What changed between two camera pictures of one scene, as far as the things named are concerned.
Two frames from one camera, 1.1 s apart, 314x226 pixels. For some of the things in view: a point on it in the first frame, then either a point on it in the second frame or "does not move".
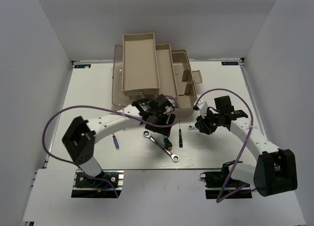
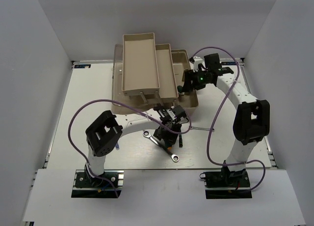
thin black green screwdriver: x=180 y=138 does not move
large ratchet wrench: x=174 y=157 does not move
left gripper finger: x=166 y=131 -> x=173 y=140
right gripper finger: x=208 y=131 -> x=188 y=85
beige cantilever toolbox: x=142 y=70 does not move
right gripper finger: x=197 y=125 -> x=188 y=75
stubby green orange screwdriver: x=168 y=144 does not move
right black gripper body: x=211 y=121 -> x=200 y=79
